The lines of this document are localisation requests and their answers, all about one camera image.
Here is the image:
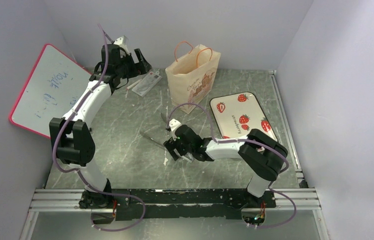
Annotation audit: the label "clear plastic package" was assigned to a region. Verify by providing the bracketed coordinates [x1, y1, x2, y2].
[131, 70, 162, 97]

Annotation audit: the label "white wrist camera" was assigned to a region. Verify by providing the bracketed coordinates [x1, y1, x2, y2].
[169, 119, 182, 133]
[113, 35, 130, 55]

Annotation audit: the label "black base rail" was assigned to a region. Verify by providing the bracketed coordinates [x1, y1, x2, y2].
[78, 188, 276, 221]

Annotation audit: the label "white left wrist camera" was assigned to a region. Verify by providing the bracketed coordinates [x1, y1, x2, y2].
[113, 35, 130, 55]

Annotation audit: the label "strawberry print white tray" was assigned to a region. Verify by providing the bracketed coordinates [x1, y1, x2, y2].
[209, 92, 277, 140]

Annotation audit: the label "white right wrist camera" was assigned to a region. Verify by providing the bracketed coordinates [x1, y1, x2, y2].
[169, 119, 182, 133]

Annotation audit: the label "beige paper gift bag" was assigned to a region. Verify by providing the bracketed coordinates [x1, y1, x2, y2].
[165, 41, 221, 114]

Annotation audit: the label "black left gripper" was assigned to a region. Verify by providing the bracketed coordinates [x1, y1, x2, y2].
[116, 49, 152, 80]

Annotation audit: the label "metal food tongs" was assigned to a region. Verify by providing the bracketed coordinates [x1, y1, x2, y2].
[139, 112, 193, 163]

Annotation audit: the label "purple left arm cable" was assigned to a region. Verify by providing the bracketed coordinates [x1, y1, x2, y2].
[51, 23, 147, 233]

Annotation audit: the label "pink framed whiteboard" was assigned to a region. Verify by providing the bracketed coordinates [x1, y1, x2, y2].
[8, 44, 90, 138]

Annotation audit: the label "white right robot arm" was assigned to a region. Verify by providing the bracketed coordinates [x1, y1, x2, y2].
[163, 124, 289, 207]

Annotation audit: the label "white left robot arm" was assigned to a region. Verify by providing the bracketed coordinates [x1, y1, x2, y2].
[49, 43, 152, 208]

